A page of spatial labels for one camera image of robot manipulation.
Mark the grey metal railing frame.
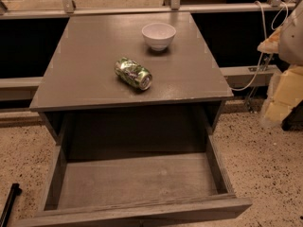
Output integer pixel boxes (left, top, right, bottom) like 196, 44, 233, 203
0, 0, 303, 102

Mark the grey wooden cabinet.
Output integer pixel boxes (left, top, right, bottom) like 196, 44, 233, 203
30, 12, 232, 162

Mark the white ceramic bowl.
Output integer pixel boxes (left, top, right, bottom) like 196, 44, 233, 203
141, 23, 176, 51

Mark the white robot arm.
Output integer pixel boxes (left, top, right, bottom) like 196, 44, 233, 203
258, 1, 303, 125

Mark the black bar on floor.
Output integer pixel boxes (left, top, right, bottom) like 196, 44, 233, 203
0, 183, 22, 227

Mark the white cable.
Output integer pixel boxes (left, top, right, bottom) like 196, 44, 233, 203
229, 0, 290, 92

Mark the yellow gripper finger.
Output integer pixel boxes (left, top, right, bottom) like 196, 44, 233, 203
260, 65, 303, 126
258, 27, 281, 54

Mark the open grey top drawer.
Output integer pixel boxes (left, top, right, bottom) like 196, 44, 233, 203
17, 133, 252, 227

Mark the crushed green soda can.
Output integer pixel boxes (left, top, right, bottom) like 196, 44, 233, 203
115, 57, 152, 91

